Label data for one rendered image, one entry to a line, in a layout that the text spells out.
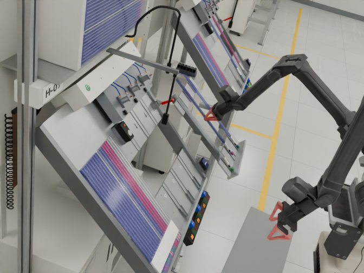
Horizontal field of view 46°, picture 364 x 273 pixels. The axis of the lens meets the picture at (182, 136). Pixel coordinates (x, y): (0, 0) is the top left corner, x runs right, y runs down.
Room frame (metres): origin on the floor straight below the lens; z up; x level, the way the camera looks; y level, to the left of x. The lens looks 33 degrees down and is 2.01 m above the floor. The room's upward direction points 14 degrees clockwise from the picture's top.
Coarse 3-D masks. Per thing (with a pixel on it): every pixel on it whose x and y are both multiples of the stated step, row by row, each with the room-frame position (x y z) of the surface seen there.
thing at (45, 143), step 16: (48, 144) 1.06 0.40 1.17; (48, 160) 1.06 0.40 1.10; (64, 160) 1.05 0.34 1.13; (64, 176) 1.05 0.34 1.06; (80, 176) 1.05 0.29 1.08; (80, 192) 1.04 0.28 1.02; (96, 208) 1.03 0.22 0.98; (112, 224) 1.02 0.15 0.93; (112, 240) 1.02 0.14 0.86; (128, 240) 1.02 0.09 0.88; (128, 256) 1.01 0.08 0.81; (144, 272) 1.00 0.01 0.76
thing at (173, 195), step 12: (180, 156) 1.62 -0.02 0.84; (180, 168) 1.56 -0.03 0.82; (192, 168) 1.64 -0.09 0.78; (168, 180) 1.43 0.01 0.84; (180, 180) 1.50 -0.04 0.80; (192, 180) 1.58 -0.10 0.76; (168, 192) 1.38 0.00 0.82; (180, 192) 1.45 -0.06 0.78; (192, 192) 1.52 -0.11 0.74; (168, 204) 1.33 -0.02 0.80; (180, 204) 1.39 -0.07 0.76; (180, 216) 1.34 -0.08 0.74; (180, 228) 1.29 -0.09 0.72; (132, 240) 1.05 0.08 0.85
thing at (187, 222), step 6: (204, 180) 1.63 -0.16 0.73; (204, 186) 1.60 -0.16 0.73; (198, 192) 1.54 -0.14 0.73; (198, 198) 1.49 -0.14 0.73; (192, 204) 1.46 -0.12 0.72; (192, 210) 1.41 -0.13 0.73; (192, 216) 1.38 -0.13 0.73; (186, 222) 1.33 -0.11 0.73; (186, 228) 1.29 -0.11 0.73; (180, 240) 1.22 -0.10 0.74; (174, 252) 1.15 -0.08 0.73; (174, 258) 1.12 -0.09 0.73; (168, 270) 1.06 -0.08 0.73
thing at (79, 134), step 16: (144, 96) 1.68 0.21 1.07; (64, 112) 1.21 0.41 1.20; (80, 112) 1.27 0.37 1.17; (96, 112) 1.35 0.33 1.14; (144, 112) 1.60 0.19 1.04; (48, 128) 1.10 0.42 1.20; (64, 128) 1.16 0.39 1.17; (80, 128) 1.22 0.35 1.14; (96, 128) 1.29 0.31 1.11; (144, 128) 1.53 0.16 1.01; (64, 144) 1.11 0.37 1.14; (80, 144) 1.17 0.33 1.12; (96, 144) 1.23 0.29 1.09; (128, 144) 1.37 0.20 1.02; (80, 160) 1.12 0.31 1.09
